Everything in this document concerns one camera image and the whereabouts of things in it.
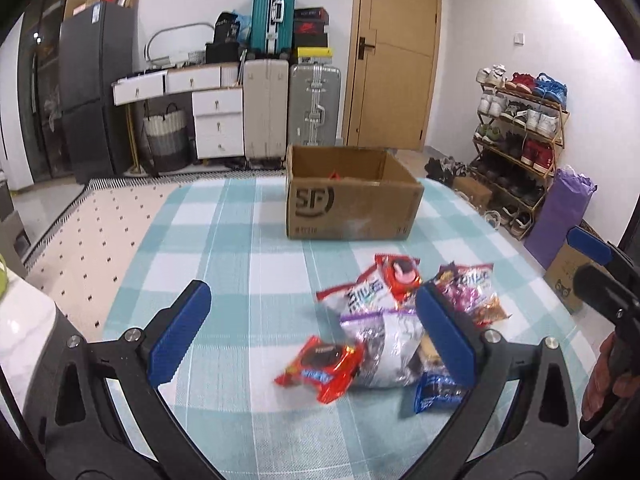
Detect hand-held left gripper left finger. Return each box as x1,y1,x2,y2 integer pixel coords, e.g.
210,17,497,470
37,280,226,480

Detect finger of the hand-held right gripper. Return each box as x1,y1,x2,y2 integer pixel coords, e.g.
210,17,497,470
567,226,640,281
574,264,640,322

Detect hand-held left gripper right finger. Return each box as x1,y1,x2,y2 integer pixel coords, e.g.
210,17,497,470
415,282,583,480

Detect purple-edged snack bag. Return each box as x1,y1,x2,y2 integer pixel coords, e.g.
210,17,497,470
432,261,512,328

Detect blue cookie packet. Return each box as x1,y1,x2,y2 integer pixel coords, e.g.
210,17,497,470
413,371,463,415

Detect clear zip bag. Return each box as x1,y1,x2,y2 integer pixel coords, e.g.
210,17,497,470
340,308,451,390

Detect red snack packet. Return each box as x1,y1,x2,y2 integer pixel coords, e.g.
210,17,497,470
374,254,423,311

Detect white red-topped snack bag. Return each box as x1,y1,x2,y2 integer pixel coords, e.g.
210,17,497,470
316,265,401,322

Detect red cookie packet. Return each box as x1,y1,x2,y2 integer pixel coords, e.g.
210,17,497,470
273,336,366,405

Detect person's right hand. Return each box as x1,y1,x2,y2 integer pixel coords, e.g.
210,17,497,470
581,332,640,423

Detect cat print cardboard box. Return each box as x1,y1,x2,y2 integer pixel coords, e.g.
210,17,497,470
544,242,608,314

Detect teal checked tablecloth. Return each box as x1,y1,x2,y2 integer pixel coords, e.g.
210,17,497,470
102,175,596,480

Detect wooden shoe rack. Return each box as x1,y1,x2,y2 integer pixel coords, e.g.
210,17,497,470
472,80,571,238

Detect cream dotted floor rug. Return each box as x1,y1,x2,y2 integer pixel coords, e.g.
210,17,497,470
22,177,182,331

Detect small brown cardboard box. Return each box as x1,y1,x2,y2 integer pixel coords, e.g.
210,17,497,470
452,176,493,209

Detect shoe rack with shoes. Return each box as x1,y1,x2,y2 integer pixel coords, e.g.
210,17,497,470
425,64,571,241

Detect white glossy furniture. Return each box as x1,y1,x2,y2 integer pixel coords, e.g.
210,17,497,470
0,270,58,368

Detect woven laundry basket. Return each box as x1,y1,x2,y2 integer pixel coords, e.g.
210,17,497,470
142,104,189,173

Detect white drawer desk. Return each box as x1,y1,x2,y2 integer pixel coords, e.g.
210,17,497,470
112,62,246,161

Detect beige suitcase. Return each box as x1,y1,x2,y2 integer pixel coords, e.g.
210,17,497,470
242,57,291,161

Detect dark grey fridge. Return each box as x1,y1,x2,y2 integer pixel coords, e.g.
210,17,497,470
59,2,138,185

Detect silver suitcase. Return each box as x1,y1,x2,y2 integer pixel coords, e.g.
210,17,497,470
287,62,342,148

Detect wooden door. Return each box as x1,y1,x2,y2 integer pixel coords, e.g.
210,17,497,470
342,0,443,151

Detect black storage box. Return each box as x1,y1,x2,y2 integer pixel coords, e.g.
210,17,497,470
205,42,246,65

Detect dark glass cabinet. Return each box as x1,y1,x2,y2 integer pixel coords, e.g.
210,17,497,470
17,0,68,181

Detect grey oval hoop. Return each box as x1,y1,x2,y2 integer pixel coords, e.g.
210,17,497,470
145,22,215,63

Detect yellow-lidded shoe box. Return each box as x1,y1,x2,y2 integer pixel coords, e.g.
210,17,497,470
296,47,334,66

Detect black bag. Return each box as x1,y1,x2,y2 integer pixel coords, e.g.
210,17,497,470
214,10,241,46

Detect teal suitcase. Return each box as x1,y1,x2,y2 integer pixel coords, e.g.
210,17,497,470
250,0,297,58

